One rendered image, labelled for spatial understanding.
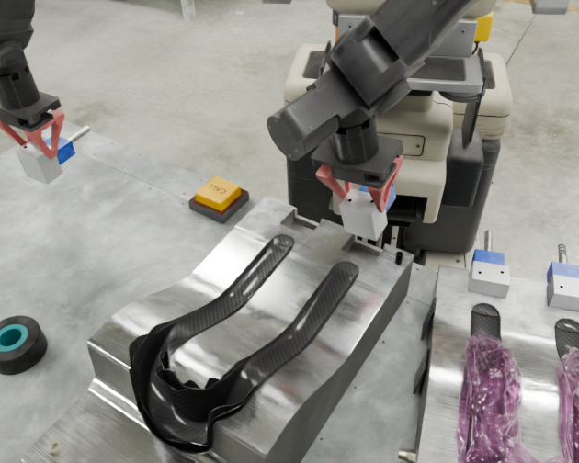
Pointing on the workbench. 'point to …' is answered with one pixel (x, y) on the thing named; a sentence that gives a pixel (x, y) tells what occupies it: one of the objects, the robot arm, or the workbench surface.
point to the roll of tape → (14, 344)
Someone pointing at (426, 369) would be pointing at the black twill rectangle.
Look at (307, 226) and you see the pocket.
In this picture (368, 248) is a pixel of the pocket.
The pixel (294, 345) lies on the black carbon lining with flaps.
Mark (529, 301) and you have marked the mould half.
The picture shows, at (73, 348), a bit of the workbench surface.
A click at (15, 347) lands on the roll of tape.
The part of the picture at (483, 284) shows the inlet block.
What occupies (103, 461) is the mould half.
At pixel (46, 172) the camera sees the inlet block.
